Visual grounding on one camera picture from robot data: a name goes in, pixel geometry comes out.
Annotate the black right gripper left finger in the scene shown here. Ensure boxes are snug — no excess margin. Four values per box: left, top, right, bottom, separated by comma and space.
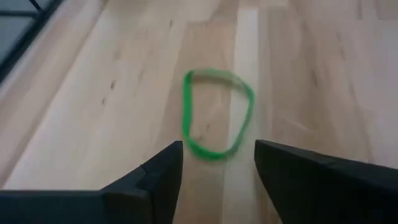
0, 140, 183, 224

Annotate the green rubber band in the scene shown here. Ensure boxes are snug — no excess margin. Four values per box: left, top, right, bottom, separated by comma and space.
181, 67, 256, 162

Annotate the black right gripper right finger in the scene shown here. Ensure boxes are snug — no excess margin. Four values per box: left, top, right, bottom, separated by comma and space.
254, 139, 398, 224

